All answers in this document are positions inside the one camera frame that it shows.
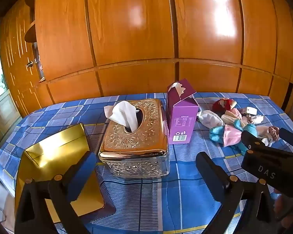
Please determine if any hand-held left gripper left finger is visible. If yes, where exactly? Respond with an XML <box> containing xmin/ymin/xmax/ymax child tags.
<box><xmin>15</xmin><ymin>151</ymin><xmax>98</xmax><ymax>234</ymax></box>

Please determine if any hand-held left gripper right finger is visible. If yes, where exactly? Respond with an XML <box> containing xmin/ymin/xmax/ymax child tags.
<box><xmin>195</xmin><ymin>151</ymin><xmax>276</xmax><ymax>234</ymax></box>

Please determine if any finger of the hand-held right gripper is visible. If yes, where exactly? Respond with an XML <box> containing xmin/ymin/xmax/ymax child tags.
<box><xmin>278</xmin><ymin>127</ymin><xmax>293</xmax><ymax>154</ymax></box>
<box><xmin>241</xmin><ymin>130</ymin><xmax>268</xmax><ymax>153</ymax></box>

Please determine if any brown velvet scrunchie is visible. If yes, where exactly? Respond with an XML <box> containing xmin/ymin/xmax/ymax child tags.
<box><xmin>267</xmin><ymin>126</ymin><xmax>280</xmax><ymax>140</ymax></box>

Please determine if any gold box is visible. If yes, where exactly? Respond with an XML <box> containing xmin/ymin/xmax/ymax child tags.
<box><xmin>15</xmin><ymin>123</ymin><xmax>105</xmax><ymax>222</ymax></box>

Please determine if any red plush toy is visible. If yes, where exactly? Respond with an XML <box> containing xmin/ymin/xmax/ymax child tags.
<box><xmin>212</xmin><ymin>98</ymin><xmax>238</xmax><ymax>113</ymax></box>

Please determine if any person's right hand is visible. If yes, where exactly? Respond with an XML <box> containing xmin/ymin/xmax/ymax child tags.
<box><xmin>271</xmin><ymin>192</ymin><xmax>293</xmax><ymax>227</ymax></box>

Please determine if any white wrapped packet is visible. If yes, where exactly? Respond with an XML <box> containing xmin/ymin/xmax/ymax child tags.
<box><xmin>197</xmin><ymin>110</ymin><xmax>222</xmax><ymax>129</ymax></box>

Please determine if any blue plaid bedsheet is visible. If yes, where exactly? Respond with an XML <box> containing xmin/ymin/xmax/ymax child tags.
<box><xmin>0</xmin><ymin>92</ymin><xmax>293</xmax><ymax>234</ymax></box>

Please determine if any purple carton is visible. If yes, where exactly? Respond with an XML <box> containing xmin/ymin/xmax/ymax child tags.
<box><xmin>166</xmin><ymin>78</ymin><xmax>199</xmax><ymax>145</ymax></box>

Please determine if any ornate metallic tissue box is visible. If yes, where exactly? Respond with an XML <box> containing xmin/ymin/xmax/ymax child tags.
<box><xmin>98</xmin><ymin>99</ymin><xmax>171</xmax><ymax>178</ymax></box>

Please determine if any white tissue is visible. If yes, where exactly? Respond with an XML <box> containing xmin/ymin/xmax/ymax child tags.
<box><xmin>104</xmin><ymin>101</ymin><xmax>140</xmax><ymax>132</ymax></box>

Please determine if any wooden glazed door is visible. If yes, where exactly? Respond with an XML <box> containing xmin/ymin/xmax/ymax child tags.
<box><xmin>0</xmin><ymin>22</ymin><xmax>22</xmax><ymax>147</ymax></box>

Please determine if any wooden inlaid cabinet door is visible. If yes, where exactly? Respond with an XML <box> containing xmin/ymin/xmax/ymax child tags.
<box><xmin>0</xmin><ymin>0</ymin><xmax>52</xmax><ymax>117</ymax></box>

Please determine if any wooden wardrobe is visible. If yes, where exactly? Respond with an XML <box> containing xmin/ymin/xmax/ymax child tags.
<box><xmin>34</xmin><ymin>0</ymin><xmax>293</xmax><ymax>113</ymax></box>

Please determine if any rounded wooden corner shelf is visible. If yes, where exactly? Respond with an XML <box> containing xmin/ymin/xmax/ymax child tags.
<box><xmin>24</xmin><ymin>21</ymin><xmax>37</xmax><ymax>43</ymax></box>

